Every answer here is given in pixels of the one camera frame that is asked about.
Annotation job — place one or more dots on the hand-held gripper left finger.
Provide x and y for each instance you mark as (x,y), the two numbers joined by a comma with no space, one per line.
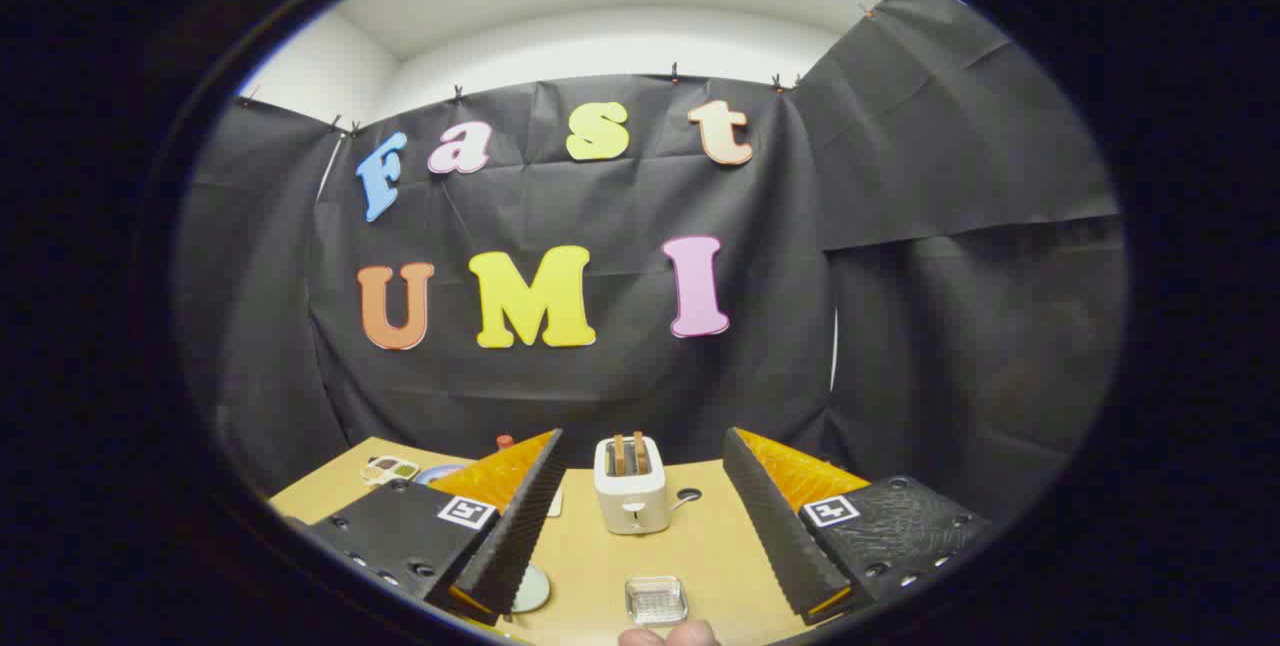
(520,536)

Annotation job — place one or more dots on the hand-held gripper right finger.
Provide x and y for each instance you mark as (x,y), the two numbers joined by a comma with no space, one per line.
(775,536)

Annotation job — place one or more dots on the white square coaster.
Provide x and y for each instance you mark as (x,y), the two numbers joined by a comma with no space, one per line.
(555,503)

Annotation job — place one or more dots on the light green plate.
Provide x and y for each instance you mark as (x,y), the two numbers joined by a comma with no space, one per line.
(533,589)

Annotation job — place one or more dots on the blue plate with food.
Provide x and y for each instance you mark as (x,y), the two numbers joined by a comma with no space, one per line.
(437,473)

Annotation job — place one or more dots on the white toaster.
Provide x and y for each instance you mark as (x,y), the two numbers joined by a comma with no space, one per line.
(632,501)

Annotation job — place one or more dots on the brown toast slice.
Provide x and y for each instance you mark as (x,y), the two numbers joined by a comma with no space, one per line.
(640,453)
(618,456)

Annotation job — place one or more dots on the black backdrop cloth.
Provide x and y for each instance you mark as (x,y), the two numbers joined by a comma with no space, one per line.
(900,176)

